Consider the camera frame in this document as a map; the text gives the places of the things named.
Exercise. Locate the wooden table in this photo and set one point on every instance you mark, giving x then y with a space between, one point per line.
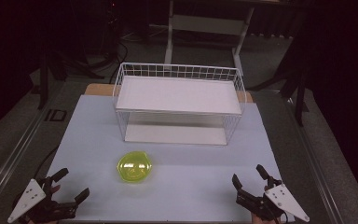
99 90

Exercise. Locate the person's left hand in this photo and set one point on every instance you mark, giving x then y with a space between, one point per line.
56 188

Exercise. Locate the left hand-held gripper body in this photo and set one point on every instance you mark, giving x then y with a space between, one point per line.
32 199

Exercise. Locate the pale grey table cover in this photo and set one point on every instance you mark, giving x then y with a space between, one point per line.
183 186

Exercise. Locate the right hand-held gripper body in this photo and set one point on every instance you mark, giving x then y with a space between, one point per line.
276 199

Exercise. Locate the black stand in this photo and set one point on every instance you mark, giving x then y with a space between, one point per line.
300 102
43 87

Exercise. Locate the yellow-green translucent bowl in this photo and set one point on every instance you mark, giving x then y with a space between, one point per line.
134 166

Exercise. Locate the metal floor rail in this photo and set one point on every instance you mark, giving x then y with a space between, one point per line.
311 161
12 158

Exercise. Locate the person's right hand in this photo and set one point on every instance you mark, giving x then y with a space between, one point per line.
256 220

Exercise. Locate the white metal desk frame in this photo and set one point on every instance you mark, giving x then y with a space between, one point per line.
205 25

